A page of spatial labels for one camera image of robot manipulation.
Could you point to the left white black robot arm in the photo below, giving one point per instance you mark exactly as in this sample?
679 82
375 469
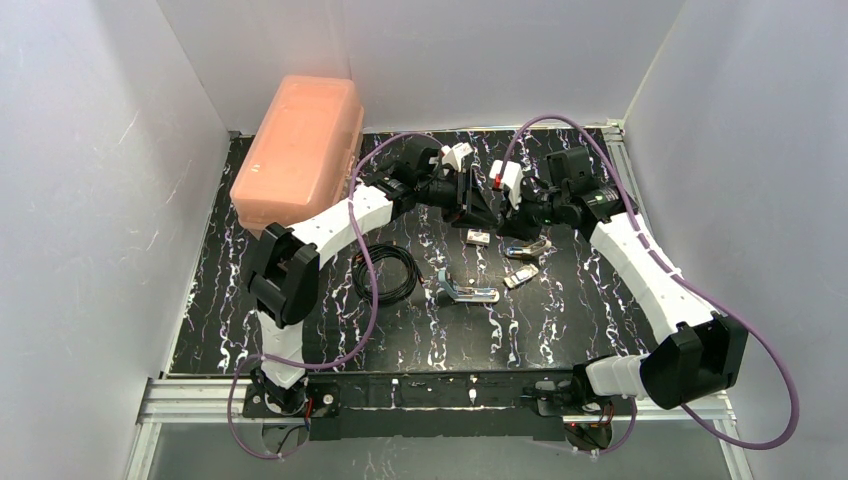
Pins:
284 272

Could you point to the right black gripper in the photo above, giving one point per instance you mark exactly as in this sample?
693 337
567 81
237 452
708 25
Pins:
506 216

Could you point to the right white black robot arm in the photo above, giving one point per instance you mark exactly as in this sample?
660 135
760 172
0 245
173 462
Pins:
699 350

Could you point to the orange plastic storage box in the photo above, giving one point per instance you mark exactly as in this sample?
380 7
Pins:
302 154

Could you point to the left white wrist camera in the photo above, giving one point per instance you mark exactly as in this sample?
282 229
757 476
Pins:
454 157

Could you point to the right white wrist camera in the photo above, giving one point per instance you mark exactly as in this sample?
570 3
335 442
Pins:
507 177

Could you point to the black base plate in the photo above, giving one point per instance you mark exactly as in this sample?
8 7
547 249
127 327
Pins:
542 404

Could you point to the aluminium frame rail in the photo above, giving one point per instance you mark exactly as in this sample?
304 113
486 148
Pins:
380 308

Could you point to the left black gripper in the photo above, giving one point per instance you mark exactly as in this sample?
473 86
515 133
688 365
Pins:
460 192

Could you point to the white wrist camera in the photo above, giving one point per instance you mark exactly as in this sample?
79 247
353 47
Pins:
454 157
507 177

